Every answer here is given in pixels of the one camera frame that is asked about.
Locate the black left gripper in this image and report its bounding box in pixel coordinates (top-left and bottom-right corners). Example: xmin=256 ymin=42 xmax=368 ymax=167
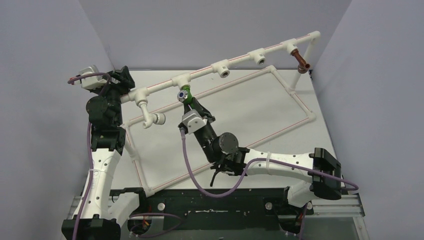
xmin=92 ymin=68 xmax=135 ymax=126

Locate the white PVC pipe frame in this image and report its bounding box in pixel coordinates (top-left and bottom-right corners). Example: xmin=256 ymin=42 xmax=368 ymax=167
xmin=123 ymin=31 xmax=321 ymax=197

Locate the green water faucet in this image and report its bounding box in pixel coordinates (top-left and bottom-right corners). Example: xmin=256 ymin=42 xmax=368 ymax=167
xmin=177 ymin=85 xmax=193 ymax=107

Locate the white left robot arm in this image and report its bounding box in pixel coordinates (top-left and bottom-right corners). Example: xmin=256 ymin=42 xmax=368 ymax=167
xmin=61 ymin=65 xmax=148 ymax=240

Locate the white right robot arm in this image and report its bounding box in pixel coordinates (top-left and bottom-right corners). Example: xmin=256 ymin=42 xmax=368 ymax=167
xmin=180 ymin=98 xmax=342 ymax=214

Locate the white water faucet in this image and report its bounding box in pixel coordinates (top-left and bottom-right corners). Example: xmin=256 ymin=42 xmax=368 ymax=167
xmin=137 ymin=101 xmax=166 ymax=129

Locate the brown water faucet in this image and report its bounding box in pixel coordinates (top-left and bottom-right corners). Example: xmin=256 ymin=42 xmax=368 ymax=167
xmin=290 ymin=49 xmax=311 ymax=74

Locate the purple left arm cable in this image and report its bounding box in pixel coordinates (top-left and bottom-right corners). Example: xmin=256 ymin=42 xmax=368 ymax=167
xmin=67 ymin=72 xmax=114 ymax=240

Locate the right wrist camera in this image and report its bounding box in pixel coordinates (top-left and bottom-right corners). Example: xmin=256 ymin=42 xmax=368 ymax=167
xmin=178 ymin=109 xmax=208 ymax=135

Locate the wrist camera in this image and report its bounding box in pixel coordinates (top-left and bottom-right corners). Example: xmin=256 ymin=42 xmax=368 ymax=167
xmin=178 ymin=109 xmax=208 ymax=135
xmin=67 ymin=65 xmax=111 ymax=90

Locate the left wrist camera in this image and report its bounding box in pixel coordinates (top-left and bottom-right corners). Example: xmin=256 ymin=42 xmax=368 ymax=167
xmin=67 ymin=65 xmax=111 ymax=90

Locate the black front table rail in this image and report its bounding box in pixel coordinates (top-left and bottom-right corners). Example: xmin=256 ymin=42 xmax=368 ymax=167
xmin=79 ymin=187 xmax=365 ymax=233

